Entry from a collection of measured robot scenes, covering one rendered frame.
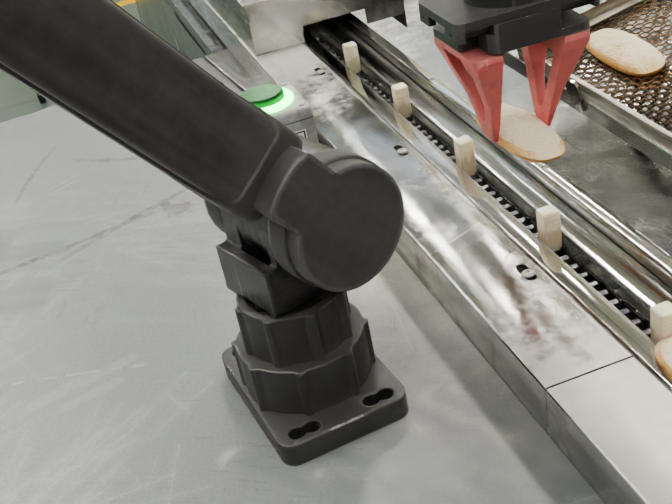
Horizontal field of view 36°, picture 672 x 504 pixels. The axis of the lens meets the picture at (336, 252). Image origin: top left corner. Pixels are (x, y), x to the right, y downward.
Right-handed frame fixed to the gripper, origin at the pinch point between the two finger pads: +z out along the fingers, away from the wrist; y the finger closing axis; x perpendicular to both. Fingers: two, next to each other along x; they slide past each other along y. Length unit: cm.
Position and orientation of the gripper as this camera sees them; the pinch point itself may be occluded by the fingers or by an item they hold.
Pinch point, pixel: (517, 121)
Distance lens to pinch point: 73.7
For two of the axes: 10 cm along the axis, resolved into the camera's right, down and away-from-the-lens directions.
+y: -9.3, 3.0, -2.0
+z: 1.6, 8.5, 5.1
